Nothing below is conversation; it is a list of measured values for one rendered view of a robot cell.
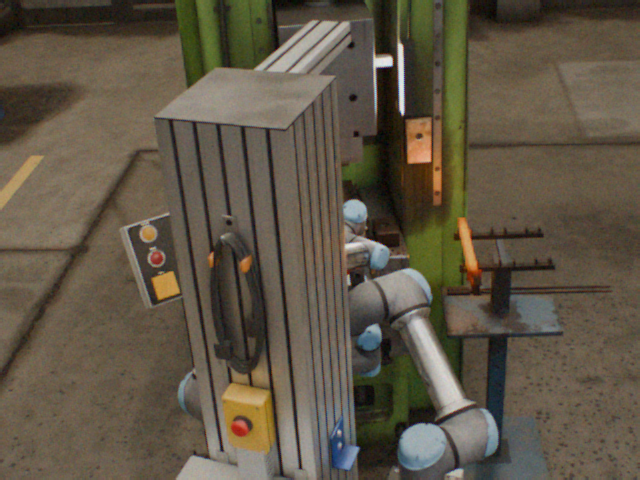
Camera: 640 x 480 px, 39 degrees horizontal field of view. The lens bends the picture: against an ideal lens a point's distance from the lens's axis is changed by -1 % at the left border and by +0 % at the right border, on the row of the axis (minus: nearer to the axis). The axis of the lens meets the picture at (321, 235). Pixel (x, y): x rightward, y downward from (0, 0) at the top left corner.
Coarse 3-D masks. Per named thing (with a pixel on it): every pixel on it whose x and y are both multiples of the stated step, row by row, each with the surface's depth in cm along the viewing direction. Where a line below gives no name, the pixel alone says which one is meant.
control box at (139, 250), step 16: (144, 224) 295; (160, 224) 297; (128, 240) 292; (144, 240) 294; (160, 240) 296; (128, 256) 299; (144, 256) 294; (144, 272) 293; (160, 272) 296; (176, 272) 298; (144, 288) 293; (144, 304) 300; (160, 304) 295
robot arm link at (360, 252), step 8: (352, 240) 267; (360, 240) 266; (368, 240) 266; (352, 248) 256; (360, 248) 259; (368, 248) 261; (376, 248) 262; (384, 248) 262; (352, 256) 254; (360, 256) 257; (368, 256) 261; (376, 256) 261; (384, 256) 263; (352, 264) 255; (360, 264) 259; (368, 264) 263; (376, 264) 262; (384, 264) 265
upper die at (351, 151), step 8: (360, 136) 302; (344, 144) 303; (352, 144) 303; (360, 144) 304; (344, 152) 305; (352, 152) 305; (360, 152) 305; (344, 160) 306; (352, 160) 306; (360, 160) 307
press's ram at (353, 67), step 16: (288, 0) 305; (352, 0) 301; (288, 16) 289; (304, 16) 288; (320, 16) 287; (336, 16) 286; (352, 16) 285; (368, 16) 284; (288, 32) 282; (352, 32) 284; (368, 32) 284; (352, 48) 287; (368, 48) 287; (336, 64) 289; (352, 64) 289; (368, 64) 290; (384, 64) 310; (352, 80) 292; (368, 80) 292; (352, 96) 295; (368, 96) 295; (352, 112) 297; (368, 112) 298; (352, 128) 300; (368, 128) 301
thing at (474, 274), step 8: (464, 224) 321; (464, 232) 317; (464, 240) 312; (464, 248) 308; (472, 248) 307; (472, 256) 303; (472, 264) 299; (472, 272) 292; (480, 272) 293; (472, 280) 295; (480, 280) 288; (472, 288) 292
